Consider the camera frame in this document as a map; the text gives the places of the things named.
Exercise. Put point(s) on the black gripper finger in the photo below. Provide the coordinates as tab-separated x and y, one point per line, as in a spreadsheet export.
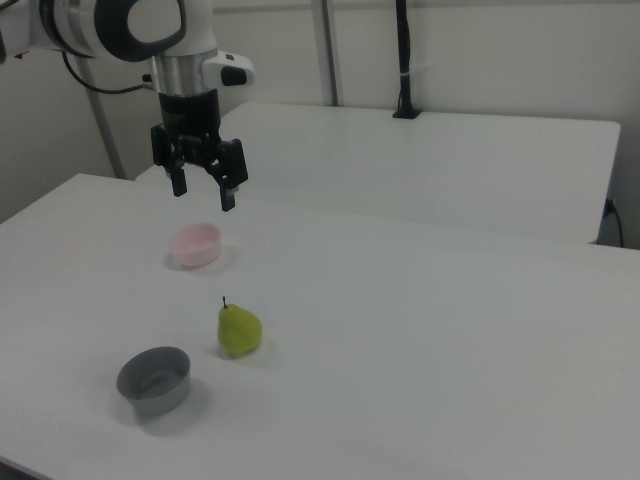
178	182
229	195

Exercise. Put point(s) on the pink plastic bowl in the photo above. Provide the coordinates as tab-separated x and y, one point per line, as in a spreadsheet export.
195	250

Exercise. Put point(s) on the grey aluminium frame post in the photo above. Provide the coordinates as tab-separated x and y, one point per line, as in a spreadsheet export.
326	50
102	130

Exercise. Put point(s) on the black camera pole stand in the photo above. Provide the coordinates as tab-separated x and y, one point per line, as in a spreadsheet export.
404	50

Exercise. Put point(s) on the green pear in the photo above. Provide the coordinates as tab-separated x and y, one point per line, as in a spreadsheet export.
240	330

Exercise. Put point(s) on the grey plastic bowl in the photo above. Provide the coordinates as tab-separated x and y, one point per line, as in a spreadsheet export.
165	395

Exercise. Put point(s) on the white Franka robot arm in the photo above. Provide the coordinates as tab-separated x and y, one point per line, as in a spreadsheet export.
190	30

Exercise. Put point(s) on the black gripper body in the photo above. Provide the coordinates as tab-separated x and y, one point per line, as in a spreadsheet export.
190	115

